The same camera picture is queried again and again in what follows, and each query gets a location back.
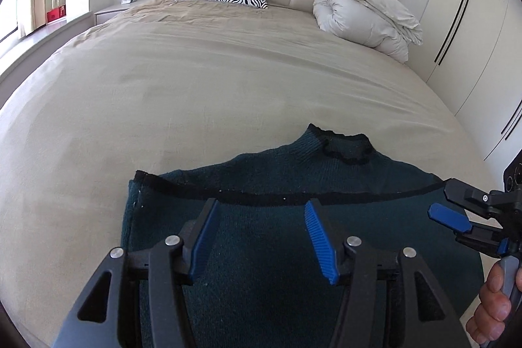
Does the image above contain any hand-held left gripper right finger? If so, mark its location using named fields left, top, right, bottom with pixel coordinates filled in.
left=305, top=199, right=474, bottom=348

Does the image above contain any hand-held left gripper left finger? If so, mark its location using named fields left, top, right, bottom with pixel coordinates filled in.
left=51, top=198, right=221, bottom=348

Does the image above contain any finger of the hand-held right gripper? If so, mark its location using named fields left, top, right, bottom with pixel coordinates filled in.
left=442, top=177, right=506, bottom=220
left=427, top=203, right=510, bottom=255

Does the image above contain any dark green knit sweater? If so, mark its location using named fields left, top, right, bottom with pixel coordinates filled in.
left=120, top=124, right=486, bottom=348

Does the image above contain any person's right hand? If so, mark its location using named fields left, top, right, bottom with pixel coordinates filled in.
left=466, top=262, right=513, bottom=347

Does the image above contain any bed with beige sheet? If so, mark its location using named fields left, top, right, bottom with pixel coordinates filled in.
left=0, top=0, right=504, bottom=348

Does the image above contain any folded white duvet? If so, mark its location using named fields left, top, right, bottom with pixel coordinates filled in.
left=313, top=0, right=424, bottom=64

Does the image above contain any white nightstand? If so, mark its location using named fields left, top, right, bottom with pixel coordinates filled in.
left=95, top=1, right=139, bottom=24

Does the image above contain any white window bench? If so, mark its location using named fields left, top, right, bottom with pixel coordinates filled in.
left=0, top=11, right=96, bottom=88

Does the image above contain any white wardrobe with black handles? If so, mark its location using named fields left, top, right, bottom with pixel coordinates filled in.
left=408, top=0, right=522, bottom=165

